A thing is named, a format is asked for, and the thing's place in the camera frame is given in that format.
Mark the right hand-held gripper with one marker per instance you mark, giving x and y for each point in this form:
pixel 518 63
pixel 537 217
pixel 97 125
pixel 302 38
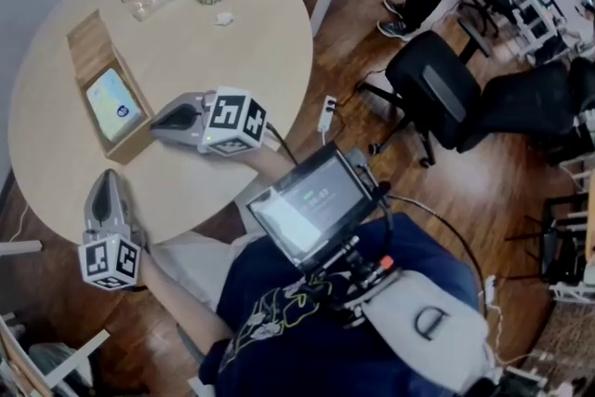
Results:
pixel 186 118

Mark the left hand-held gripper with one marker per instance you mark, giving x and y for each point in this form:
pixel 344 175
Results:
pixel 109 255

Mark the wooden box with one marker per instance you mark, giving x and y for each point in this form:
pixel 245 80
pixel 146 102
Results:
pixel 93 46

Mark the person's left forearm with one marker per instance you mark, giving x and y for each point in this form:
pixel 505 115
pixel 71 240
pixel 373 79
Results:
pixel 181 293

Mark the person's right forearm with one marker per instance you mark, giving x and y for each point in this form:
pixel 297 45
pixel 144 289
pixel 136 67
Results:
pixel 267 162

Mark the person's light grey shorts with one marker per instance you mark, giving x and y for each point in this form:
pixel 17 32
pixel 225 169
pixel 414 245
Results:
pixel 195 260

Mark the crumpled white paper scrap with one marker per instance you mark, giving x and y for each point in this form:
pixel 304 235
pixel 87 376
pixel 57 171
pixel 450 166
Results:
pixel 224 18

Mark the white power strip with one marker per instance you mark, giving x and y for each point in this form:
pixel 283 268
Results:
pixel 326 114

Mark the chest-mounted black monitor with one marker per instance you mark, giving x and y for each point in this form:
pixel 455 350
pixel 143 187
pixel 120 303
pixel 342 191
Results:
pixel 321 200

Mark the person's navy printed shirt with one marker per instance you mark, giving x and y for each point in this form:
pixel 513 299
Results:
pixel 288 362

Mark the black office chair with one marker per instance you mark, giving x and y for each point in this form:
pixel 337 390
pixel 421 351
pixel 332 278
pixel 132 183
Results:
pixel 432 88

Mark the white fabric pouch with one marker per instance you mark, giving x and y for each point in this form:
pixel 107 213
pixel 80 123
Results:
pixel 432 325

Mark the black fabric chair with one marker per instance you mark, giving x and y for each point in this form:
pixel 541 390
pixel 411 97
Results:
pixel 525 107

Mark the black metal rack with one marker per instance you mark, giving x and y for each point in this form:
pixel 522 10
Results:
pixel 562 237

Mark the white metal frame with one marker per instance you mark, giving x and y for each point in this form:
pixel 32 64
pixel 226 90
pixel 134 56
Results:
pixel 70 358

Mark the black monitor mount rig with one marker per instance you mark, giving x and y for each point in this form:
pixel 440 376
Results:
pixel 358 279

